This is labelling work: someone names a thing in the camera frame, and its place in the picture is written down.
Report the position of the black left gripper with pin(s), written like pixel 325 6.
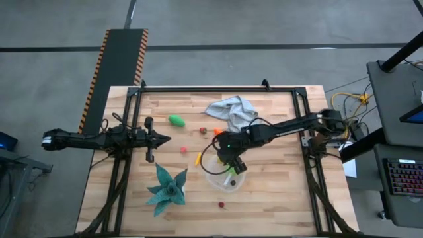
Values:
pixel 150 139

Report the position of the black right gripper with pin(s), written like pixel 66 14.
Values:
pixel 228 157

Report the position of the pink toy fruit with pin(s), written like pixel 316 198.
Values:
pixel 183 149

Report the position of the dark green toy avocado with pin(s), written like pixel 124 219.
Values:
pixel 176 120

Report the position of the orange toy carrot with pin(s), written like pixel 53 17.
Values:
pixel 217 131

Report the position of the yellow toy stick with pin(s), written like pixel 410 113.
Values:
pixel 197 159

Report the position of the red strawberry with green leaves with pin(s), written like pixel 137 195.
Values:
pixel 203 130

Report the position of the red toy cherry with stem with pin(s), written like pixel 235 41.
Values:
pixel 221 204

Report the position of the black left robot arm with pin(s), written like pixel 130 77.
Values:
pixel 82 140

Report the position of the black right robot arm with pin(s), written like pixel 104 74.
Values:
pixel 291 127

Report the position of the clear plastic tupperware container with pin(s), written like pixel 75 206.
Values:
pixel 218 182

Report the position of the grey waffle cloth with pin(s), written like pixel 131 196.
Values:
pixel 231 110

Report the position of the snake plant in white pot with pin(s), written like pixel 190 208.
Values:
pixel 167 191

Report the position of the black hazard-striped mat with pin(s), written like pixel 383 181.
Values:
pixel 115 66

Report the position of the white paper sheet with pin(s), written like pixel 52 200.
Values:
pixel 350 168

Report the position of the black desk bar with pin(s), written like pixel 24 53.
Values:
pixel 363 145

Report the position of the grey metal stand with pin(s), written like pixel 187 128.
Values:
pixel 20 165

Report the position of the blue-lit device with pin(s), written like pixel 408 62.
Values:
pixel 6 142

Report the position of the grey keyboard desk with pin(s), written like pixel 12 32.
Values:
pixel 390 205

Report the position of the large grey desk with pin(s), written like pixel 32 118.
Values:
pixel 393 99

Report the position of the backlit rainbow keyboard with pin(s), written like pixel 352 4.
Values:
pixel 404 176

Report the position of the laptop with blue screen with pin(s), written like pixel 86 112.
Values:
pixel 414 116

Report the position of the black pole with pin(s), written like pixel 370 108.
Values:
pixel 401 51

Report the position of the black aluminium rig frame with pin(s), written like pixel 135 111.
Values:
pixel 215 89

